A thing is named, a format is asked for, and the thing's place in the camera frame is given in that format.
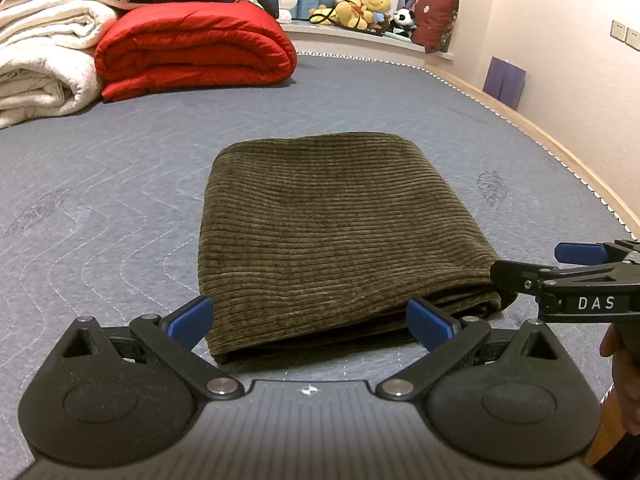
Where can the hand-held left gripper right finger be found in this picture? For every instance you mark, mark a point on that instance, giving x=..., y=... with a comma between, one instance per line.
x=425, y=325

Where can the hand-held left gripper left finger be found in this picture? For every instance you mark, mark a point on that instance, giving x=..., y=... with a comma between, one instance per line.
x=192, y=320

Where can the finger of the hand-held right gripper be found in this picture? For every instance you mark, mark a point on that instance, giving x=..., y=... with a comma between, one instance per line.
x=580, y=252
x=510, y=275

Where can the person's right hand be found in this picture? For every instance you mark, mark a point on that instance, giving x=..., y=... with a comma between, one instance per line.
x=625, y=390

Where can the grey quilted mattress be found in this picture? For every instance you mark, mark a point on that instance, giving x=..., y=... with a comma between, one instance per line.
x=100, y=185

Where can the purple paper bag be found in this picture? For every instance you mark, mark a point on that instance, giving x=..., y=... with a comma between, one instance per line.
x=505, y=82

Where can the dark red cushion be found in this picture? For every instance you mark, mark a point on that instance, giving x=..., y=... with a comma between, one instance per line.
x=435, y=20

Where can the red folded quilt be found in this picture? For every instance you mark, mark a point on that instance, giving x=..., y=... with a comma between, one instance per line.
x=200, y=45

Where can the panda plush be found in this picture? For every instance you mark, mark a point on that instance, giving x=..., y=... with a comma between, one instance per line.
x=404, y=20

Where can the white window ledge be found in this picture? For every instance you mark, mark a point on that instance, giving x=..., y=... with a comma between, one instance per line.
x=350, y=42

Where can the white speckled folded blanket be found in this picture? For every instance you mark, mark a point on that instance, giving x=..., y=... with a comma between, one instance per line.
x=40, y=80

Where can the small blue plush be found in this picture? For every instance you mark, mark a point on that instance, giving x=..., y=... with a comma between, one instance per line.
x=380, y=17

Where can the round yellow plush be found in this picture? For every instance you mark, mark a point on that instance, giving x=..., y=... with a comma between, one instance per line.
x=376, y=0

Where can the yellow bear plush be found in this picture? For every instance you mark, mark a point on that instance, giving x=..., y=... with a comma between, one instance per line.
x=347, y=10

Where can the cream folded blanket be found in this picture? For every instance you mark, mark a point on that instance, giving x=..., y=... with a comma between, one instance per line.
x=50, y=17

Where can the wooden bed frame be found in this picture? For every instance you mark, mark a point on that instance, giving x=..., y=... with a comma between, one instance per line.
x=575, y=160

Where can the white wall switch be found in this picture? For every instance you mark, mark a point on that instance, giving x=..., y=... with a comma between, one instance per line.
x=618, y=30
x=633, y=38

